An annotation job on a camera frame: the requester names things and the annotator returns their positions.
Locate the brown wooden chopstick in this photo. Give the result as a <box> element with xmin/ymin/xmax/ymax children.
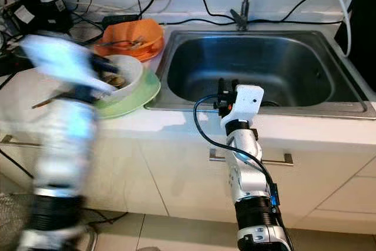
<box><xmin>32</xmin><ymin>89</ymin><xmax>77</xmax><ymax>109</ymax></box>

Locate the white kitchen cabinet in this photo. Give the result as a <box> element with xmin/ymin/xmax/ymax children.
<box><xmin>0</xmin><ymin>110</ymin><xmax>376</xmax><ymax>234</ymax></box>

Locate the white bowl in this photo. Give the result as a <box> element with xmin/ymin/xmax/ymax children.
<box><xmin>94</xmin><ymin>56</ymin><xmax>145</xmax><ymax>102</ymax></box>

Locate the stainless steel sink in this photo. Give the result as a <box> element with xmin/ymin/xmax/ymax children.
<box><xmin>146</xmin><ymin>28</ymin><xmax>376</xmax><ymax>119</ymax></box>

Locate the metal fork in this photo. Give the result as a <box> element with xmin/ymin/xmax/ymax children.
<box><xmin>109</xmin><ymin>38</ymin><xmax>145</xmax><ymax>49</ymax></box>

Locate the orange bowl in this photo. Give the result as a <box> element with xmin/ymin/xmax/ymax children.
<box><xmin>97</xmin><ymin>18</ymin><xmax>164</xmax><ymax>61</ymax></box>

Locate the small black adapter box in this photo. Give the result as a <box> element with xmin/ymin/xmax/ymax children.
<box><xmin>103</xmin><ymin>15</ymin><xmax>142</xmax><ymax>28</ymax></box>

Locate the orange plate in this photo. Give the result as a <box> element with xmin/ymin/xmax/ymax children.
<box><xmin>103</xmin><ymin>42</ymin><xmax>164</xmax><ymax>62</ymax></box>

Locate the green plate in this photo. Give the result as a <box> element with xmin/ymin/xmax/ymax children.
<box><xmin>94</xmin><ymin>72</ymin><xmax>160</xmax><ymax>118</ymax></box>

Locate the black labelled power adapter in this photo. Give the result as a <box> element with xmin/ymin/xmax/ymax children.
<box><xmin>9</xmin><ymin>0</ymin><xmax>74</xmax><ymax>35</ymax></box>

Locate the black power strip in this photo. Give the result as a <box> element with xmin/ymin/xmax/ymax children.
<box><xmin>0</xmin><ymin>34</ymin><xmax>36</xmax><ymax>75</ymax></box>

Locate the black appliance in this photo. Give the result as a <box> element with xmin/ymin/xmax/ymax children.
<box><xmin>335</xmin><ymin>0</ymin><xmax>376</xmax><ymax>58</ymax></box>

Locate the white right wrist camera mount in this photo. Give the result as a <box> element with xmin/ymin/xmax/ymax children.
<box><xmin>222</xmin><ymin>85</ymin><xmax>265</xmax><ymax>128</ymax></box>

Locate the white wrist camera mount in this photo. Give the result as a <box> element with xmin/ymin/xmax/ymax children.
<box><xmin>222</xmin><ymin>85</ymin><xmax>265</xmax><ymax>128</ymax></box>
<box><xmin>19</xmin><ymin>35</ymin><xmax>112</xmax><ymax>93</ymax></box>

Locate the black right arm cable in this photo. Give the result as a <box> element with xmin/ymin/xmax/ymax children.
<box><xmin>193</xmin><ymin>94</ymin><xmax>288</xmax><ymax>246</ymax></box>

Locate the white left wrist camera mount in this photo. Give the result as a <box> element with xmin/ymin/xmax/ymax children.
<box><xmin>19</xmin><ymin>35</ymin><xmax>112</xmax><ymax>93</ymax></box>

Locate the metal drawer handle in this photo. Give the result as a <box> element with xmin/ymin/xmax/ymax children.
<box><xmin>0</xmin><ymin>135</ymin><xmax>36</xmax><ymax>149</ymax></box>
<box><xmin>210</xmin><ymin>148</ymin><xmax>294</xmax><ymax>166</ymax></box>

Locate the white hose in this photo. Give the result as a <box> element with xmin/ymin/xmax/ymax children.
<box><xmin>311</xmin><ymin>0</ymin><xmax>353</xmax><ymax>56</ymax></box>

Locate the long black power cable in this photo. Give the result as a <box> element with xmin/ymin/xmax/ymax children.
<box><xmin>0</xmin><ymin>148</ymin><xmax>36</xmax><ymax>179</ymax></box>

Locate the wire fan guard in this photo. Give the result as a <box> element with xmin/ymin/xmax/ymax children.
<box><xmin>0</xmin><ymin>192</ymin><xmax>36</xmax><ymax>251</ymax></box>

